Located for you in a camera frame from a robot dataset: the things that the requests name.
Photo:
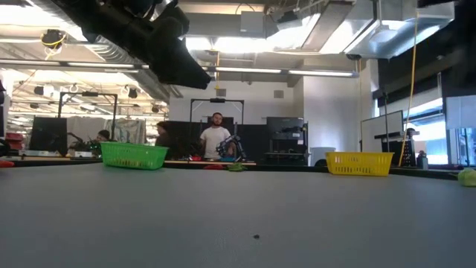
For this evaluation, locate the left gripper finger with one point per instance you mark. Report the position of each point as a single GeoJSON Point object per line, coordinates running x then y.
{"type": "Point", "coordinates": [176, 18]}
{"type": "Point", "coordinates": [178, 63]}

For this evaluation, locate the green chili pepper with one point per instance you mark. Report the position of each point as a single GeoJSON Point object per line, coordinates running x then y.
{"type": "Point", "coordinates": [236, 167]}

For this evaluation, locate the light green round fruit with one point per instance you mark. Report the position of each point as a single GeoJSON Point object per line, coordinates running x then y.
{"type": "Point", "coordinates": [468, 177]}

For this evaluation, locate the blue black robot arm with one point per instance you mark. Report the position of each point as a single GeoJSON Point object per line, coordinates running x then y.
{"type": "Point", "coordinates": [230, 147]}

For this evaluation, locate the long ceiling light strip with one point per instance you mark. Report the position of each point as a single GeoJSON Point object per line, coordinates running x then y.
{"type": "Point", "coordinates": [320, 73]}
{"type": "Point", "coordinates": [100, 65]}

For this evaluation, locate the person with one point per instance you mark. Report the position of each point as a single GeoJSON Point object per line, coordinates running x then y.
{"type": "Point", "coordinates": [213, 139]}
{"type": "Point", "coordinates": [163, 134]}
{"type": "Point", "coordinates": [103, 134]}

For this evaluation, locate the grey ceiling unit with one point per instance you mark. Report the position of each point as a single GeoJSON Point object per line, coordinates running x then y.
{"type": "Point", "coordinates": [253, 22]}

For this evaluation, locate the grey draped sheet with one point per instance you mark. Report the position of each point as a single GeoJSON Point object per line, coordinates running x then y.
{"type": "Point", "coordinates": [126, 130]}

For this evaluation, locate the green plastic basket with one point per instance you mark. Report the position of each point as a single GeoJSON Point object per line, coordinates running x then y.
{"type": "Point", "coordinates": [134, 155]}

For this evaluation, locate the red chili pepper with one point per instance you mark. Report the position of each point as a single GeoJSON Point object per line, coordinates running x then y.
{"type": "Point", "coordinates": [213, 167]}

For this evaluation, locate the black shelving rack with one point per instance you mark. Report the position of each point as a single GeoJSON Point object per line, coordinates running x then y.
{"type": "Point", "coordinates": [286, 137]}

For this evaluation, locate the black computer monitor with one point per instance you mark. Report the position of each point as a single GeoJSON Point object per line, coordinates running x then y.
{"type": "Point", "coordinates": [48, 134]}

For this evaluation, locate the red storage bin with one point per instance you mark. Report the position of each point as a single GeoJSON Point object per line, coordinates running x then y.
{"type": "Point", "coordinates": [15, 137]}

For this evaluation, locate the grey table mat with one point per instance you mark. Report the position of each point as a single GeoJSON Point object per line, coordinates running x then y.
{"type": "Point", "coordinates": [148, 223]}

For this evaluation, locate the grey waste bin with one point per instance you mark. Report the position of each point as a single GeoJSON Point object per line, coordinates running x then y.
{"type": "Point", "coordinates": [321, 155]}

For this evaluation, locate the yellow plastic basket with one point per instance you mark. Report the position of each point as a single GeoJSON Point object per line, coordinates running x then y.
{"type": "Point", "coordinates": [359, 164]}

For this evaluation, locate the white board panel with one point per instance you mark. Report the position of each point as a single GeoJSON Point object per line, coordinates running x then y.
{"type": "Point", "coordinates": [383, 130]}

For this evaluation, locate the black perforated stand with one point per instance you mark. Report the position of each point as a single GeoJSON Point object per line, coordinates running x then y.
{"type": "Point", "coordinates": [408, 150]}

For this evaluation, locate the dark bottle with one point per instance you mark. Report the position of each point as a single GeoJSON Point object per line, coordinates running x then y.
{"type": "Point", "coordinates": [422, 160]}

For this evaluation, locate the silver ribbed air duct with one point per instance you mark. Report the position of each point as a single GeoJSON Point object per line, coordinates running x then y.
{"type": "Point", "coordinates": [148, 83]}

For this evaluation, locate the square wall vent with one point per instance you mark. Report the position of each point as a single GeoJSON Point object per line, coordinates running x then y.
{"type": "Point", "coordinates": [221, 92]}
{"type": "Point", "coordinates": [279, 94]}

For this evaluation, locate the black gantry frame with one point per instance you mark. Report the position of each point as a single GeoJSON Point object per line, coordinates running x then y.
{"type": "Point", "coordinates": [89, 94]}
{"type": "Point", "coordinates": [217, 100]}

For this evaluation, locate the silver rectangular air duct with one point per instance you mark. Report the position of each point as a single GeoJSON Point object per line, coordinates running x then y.
{"type": "Point", "coordinates": [372, 30]}

